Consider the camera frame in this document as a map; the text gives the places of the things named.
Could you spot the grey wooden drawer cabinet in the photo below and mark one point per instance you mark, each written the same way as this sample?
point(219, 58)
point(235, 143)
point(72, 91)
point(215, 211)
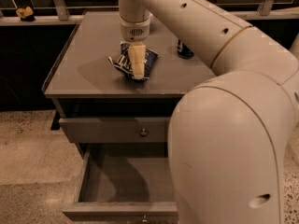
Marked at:
point(84, 84)

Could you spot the round brass top knob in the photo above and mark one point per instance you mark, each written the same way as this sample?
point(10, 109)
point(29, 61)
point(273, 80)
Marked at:
point(143, 133)

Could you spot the blue pepsi soda can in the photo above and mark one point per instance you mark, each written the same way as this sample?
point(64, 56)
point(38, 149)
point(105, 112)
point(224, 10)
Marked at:
point(183, 51)

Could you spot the blue chip bag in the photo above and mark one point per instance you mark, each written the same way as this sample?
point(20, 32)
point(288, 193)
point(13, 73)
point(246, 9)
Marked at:
point(124, 66)

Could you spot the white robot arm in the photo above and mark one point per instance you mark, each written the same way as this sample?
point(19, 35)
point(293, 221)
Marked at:
point(227, 136)

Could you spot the grey metal railing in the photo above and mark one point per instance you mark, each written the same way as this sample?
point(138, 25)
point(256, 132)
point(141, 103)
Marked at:
point(46, 13)

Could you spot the small yellow black object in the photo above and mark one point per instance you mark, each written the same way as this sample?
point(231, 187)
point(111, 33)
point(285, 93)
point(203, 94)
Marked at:
point(25, 14)

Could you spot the closed grey top drawer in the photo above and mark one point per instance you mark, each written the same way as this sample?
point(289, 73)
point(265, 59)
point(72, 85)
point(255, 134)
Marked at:
point(115, 130)

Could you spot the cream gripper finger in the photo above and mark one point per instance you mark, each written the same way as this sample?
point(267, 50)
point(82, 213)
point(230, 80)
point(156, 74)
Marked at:
point(136, 54)

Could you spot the open grey middle drawer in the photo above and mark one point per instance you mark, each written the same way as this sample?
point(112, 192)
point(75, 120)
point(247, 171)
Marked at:
point(124, 187)

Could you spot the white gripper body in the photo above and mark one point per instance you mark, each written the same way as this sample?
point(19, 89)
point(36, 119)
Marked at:
point(135, 30)

